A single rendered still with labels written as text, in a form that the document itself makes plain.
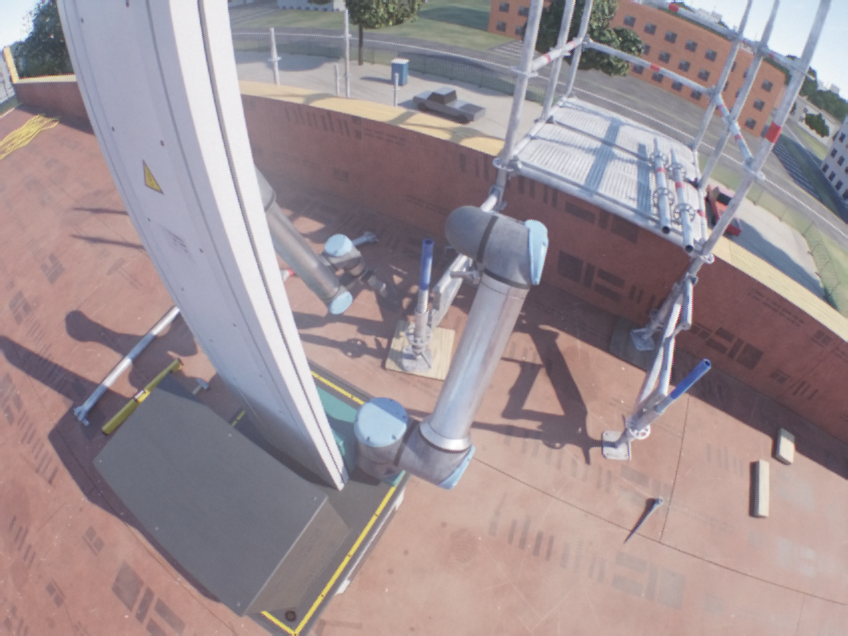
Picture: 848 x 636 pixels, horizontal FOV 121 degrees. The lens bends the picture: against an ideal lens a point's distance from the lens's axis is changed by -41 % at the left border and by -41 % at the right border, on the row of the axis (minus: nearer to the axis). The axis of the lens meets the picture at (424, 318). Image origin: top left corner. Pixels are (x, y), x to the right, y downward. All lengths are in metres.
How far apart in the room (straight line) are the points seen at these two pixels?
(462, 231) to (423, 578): 1.32
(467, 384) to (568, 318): 1.49
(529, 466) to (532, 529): 0.29
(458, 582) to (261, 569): 0.99
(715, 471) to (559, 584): 1.09
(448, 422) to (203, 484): 0.62
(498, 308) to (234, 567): 0.81
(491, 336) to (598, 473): 1.22
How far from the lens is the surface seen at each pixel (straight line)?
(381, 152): 2.56
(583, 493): 1.93
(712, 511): 2.33
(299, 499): 0.90
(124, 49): 0.49
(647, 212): 2.07
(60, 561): 2.38
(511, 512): 1.79
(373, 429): 1.09
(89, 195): 4.52
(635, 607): 2.00
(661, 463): 2.20
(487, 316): 0.90
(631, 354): 2.40
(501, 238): 0.87
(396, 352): 2.01
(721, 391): 2.72
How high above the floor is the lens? 1.70
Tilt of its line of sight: 52 degrees down
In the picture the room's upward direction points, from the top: 6 degrees clockwise
